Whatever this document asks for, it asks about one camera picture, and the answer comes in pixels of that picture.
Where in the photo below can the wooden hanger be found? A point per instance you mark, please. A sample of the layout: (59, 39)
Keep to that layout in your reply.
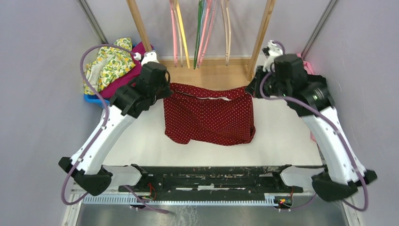
(227, 29)

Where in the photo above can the magenta garment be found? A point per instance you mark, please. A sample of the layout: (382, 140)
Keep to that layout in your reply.
(110, 90)

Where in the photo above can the pink garment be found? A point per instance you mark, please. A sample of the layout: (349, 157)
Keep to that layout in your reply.
(307, 66)

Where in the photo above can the blue plastic bin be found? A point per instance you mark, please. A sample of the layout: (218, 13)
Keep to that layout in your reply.
(93, 99)

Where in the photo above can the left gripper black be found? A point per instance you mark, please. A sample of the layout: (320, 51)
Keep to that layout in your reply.
(167, 92)

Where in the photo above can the white cable duct strip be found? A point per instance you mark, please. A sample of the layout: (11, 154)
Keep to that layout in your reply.
(129, 199)

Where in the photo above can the pink hanger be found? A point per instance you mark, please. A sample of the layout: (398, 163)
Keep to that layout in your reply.
(206, 20)
(174, 34)

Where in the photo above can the pink hanger left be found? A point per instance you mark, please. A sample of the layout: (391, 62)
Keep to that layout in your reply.
(174, 34)

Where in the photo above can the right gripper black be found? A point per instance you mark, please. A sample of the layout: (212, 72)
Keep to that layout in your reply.
(253, 87)

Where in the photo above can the red polka dot skirt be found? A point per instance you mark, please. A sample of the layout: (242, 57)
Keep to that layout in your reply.
(219, 117)

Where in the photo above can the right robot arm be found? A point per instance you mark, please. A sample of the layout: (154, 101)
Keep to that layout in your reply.
(342, 174)

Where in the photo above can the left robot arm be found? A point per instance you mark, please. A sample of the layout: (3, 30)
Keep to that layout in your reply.
(86, 166)

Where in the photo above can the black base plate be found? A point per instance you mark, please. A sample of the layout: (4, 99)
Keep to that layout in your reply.
(241, 183)

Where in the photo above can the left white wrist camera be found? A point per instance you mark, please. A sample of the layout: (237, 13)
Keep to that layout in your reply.
(150, 56)

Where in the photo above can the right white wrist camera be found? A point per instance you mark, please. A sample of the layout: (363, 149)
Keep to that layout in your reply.
(273, 50)

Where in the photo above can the lemon print garment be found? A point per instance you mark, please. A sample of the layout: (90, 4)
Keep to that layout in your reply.
(110, 64)

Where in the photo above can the wooden hanger rack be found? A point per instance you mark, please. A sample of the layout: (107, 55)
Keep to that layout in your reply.
(213, 73)

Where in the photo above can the pink hanger right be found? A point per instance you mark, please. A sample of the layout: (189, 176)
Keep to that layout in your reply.
(206, 20)

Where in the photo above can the green hanger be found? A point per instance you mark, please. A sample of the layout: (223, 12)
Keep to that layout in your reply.
(199, 19)

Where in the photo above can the yellow hanger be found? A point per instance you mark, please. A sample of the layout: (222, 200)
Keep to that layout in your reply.
(181, 26)

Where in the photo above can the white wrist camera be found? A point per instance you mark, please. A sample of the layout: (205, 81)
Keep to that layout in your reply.
(273, 50)
(150, 56)

